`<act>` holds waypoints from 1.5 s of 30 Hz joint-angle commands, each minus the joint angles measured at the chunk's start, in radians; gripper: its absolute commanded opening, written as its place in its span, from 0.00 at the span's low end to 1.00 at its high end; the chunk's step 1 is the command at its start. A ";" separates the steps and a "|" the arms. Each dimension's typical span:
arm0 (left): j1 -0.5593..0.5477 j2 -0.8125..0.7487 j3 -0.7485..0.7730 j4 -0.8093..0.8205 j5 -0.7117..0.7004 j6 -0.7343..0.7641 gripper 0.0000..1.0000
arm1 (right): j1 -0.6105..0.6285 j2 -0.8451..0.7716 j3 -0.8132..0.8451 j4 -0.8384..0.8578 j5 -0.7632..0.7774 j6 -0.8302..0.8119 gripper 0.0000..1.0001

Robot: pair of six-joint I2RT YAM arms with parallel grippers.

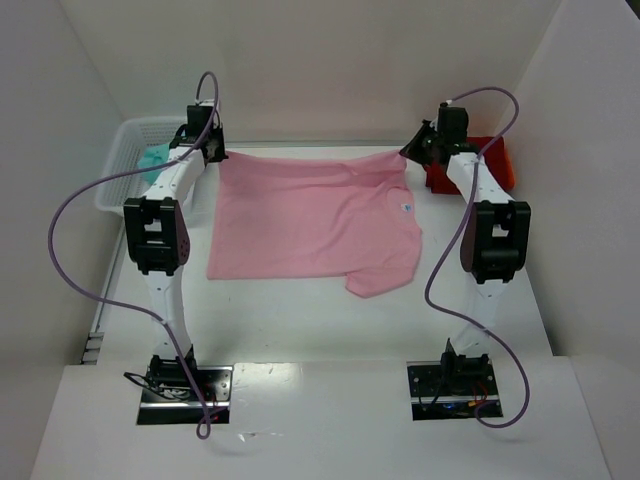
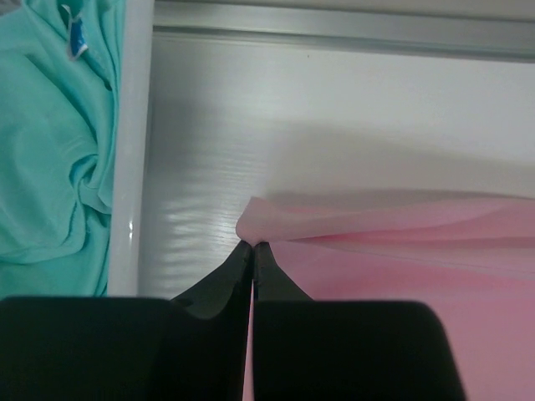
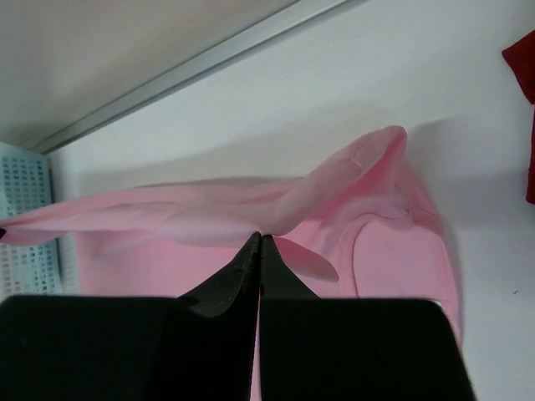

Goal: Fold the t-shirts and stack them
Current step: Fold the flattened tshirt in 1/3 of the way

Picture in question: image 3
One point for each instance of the pink polo shirt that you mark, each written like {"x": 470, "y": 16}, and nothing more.
{"x": 359, "y": 231}

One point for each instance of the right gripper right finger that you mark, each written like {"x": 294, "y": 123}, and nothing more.
{"x": 284, "y": 350}

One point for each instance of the red folded t shirt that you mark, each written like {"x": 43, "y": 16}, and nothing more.
{"x": 520, "y": 59}

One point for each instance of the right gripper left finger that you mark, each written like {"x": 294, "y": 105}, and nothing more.
{"x": 218, "y": 328}

